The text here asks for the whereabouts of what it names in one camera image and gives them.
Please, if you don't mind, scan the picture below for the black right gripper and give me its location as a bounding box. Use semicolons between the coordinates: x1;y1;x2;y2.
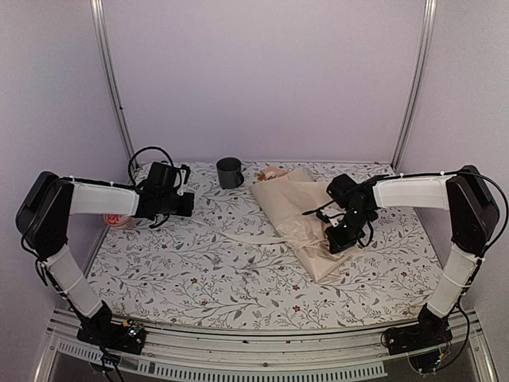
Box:
324;208;373;254

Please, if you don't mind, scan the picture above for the cream ribbon bow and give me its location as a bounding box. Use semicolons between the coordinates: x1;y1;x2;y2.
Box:
217;231;333;256

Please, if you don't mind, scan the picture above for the peach wrapping paper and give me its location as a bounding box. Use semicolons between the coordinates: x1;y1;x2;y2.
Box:
250;167;347;282

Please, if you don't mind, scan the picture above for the white purple flower bunch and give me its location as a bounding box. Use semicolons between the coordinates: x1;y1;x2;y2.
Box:
257;169;286;182

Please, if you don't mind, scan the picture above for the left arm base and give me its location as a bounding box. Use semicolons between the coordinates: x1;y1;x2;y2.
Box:
76;303;146;355

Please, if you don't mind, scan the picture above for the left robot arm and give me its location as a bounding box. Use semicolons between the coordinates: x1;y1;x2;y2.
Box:
16;171;195;345

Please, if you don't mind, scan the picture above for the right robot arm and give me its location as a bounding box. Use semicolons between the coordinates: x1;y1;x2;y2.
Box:
315;166;500;347

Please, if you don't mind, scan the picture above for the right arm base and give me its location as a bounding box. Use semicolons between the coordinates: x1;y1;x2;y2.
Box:
380;305;453;374

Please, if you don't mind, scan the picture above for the red white patterned bowl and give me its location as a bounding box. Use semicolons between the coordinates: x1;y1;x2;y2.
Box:
103;214;132;228

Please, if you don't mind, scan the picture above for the dark grey mug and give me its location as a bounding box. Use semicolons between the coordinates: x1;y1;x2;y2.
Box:
216;157;244;189

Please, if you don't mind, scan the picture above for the floral tablecloth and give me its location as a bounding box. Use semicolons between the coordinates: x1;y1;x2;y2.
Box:
87;162;441;329

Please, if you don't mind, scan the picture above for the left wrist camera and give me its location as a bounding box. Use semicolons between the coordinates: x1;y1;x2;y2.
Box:
145;162;191;197

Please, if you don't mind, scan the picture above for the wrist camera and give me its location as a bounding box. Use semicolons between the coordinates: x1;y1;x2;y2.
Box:
326;173;358;209
145;162;191;197

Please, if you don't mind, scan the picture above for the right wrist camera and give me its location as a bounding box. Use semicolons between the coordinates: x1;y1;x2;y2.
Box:
326;173;358;209

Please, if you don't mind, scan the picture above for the front aluminium rail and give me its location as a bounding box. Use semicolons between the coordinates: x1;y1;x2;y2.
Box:
34;309;499;381

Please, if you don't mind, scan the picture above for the left aluminium frame post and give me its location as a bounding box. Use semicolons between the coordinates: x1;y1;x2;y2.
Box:
90;0;134;160

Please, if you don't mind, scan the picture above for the aluminium frame post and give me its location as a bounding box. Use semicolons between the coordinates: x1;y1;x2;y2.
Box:
390;0;437;170
90;0;134;160

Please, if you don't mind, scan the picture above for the right aluminium frame post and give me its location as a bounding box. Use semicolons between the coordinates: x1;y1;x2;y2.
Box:
390;0;437;170

